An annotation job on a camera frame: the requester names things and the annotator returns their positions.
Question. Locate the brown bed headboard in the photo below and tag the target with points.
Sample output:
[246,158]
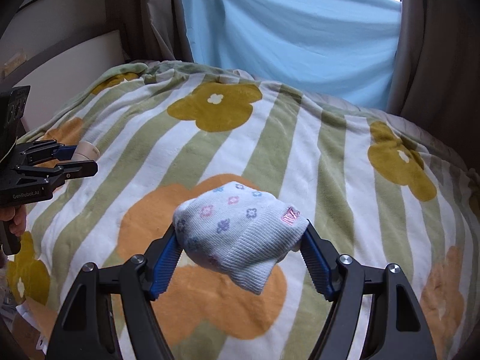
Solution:
[45,50]

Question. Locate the brown curtain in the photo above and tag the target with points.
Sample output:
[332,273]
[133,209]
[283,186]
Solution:
[438,45]
[150,11]

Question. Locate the light blue hanging cloth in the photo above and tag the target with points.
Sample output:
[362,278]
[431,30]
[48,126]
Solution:
[292,33]

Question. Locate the person's left hand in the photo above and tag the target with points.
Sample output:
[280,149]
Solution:
[17,223]

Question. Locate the striped flower print blanket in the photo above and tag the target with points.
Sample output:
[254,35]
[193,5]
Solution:
[300,157]

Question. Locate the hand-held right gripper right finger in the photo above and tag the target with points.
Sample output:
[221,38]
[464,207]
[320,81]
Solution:
[318,266]

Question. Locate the white headboard cushion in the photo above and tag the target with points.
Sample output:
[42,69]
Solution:
[71,75]

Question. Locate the white flower print sock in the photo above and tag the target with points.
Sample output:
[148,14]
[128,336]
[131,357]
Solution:
[232,232]

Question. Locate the cardboard box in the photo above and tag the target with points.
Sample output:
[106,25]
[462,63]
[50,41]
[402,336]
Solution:
[35,320]

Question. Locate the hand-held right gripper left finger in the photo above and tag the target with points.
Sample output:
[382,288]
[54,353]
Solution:
[165,266]

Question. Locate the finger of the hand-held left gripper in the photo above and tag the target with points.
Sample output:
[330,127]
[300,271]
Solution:
[75,170]
[56,150]

